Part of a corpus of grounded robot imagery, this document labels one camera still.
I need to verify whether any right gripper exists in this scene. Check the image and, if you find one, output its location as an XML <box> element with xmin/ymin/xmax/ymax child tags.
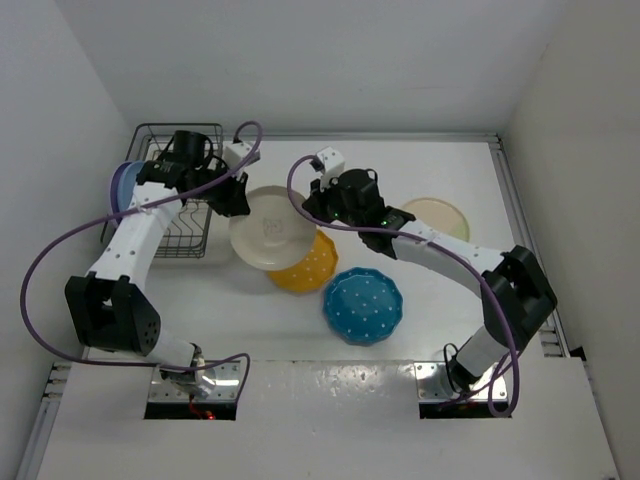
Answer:
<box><xmin>304</xmin><ymin>172</ymin><xmax>364</xmax><ymax>230</ymax></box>

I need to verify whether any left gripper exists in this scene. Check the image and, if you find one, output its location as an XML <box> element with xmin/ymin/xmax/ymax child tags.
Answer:
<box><xmin>188</xmin><ymin>160</ymin><xmax>249</xmax><ymax>217</ymax></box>

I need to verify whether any yellow dotted plate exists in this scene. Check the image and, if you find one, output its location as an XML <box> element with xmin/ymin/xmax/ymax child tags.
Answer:
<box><xmin>267</xmin><ymin>230</ymin><xmax>339</xmax><ymax>294</ymax></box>

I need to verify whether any light blue plate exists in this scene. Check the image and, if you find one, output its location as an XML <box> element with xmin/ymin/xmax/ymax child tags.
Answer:
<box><xmin>116</xmin><ymin>161</ymin><xmax>145</xmax><ymax>211</ymax></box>

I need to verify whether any purple plate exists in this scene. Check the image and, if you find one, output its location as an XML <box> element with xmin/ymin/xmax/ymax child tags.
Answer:
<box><xmin>108</xmin><ymin>162</ymin><xmax>130</xmax><ymax>214</ymax></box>

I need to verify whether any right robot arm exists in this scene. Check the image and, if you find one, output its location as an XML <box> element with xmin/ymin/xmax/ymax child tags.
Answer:
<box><xmin>298</xmin><ymin>169</ymin><xmax>558</xmax><ymax>392</ymax></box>

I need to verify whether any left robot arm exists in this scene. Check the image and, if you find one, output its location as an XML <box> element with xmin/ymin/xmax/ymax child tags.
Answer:
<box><xmin>65</xmin><ymin>130</ymin><xmax>260</xmax><ymax>390</ymax></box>

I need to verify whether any cream drip tray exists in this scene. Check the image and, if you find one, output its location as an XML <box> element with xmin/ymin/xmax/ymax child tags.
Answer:
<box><xmin>149</xmin><ymin>147</ymin><xmax>244</xmax><ymax>269</ymax></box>

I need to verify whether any teal dotted plate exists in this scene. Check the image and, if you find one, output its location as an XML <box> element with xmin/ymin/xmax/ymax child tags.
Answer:
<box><xmin>322</xmin><ymin>267</ymin><xmax>404</xmax><ymax>346</ymax></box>

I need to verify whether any cream green plate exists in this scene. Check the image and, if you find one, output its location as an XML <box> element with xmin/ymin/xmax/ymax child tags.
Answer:
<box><xmin>401</xmin><ymin>197</ymin><xmax>470</xmax><ymax>242</ymax></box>

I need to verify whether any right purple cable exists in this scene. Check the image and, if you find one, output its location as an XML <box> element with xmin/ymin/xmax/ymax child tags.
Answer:
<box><xmin>287</xmin><ymin>155</ymin><xmax>521</xmax><ymax>418</ymax></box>

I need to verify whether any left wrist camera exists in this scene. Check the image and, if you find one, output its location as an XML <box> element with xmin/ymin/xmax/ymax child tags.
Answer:
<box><xmin>221</xmin><ymin>141</ymin><xmax>261</xmax><ymax>170</ymax></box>

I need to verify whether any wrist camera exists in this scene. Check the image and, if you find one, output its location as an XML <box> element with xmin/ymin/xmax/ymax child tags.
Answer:
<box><xmin>311</xmin><ymin>147</ymin><xmax>346</xmax><ymax>180</ymax></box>
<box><xmin>221</xmin><ymin>141</ymin><xmax>261</xmax><ymax>170</ymax></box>

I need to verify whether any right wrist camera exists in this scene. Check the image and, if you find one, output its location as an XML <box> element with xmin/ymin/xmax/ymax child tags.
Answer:
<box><xmin>311</xmin><ymin>147</ymin><xmax>346</xmax><ymax>180</ymax></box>

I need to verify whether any wire dish rack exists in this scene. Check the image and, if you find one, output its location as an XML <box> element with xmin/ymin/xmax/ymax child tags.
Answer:
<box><xmin>108</xmin><ymin>122</ymin><xmax>224</xmax><ymax>259</ymax></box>

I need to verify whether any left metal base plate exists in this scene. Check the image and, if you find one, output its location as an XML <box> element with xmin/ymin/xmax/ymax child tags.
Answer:
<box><xmin>148</xmin><ymin>361</ymin><xmax>243</xmax><ymax>403</ymax></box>

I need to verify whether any metal base plate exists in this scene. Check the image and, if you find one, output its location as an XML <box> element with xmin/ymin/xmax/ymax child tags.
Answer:
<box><xmin>148</xmin><ymin>361</ymin><xmax>243</xmax><ymax>403</ymax></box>
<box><xmin>413</xmin><ymin>361</ymin><xmax>509</xmax><ymax>404</ymax></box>

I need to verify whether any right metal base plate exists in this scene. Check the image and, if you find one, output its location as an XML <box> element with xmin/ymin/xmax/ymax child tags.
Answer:
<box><xmin>413</xmin><ymin>361</ymin><xmax>509</xmax><ymax>404</ymax></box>

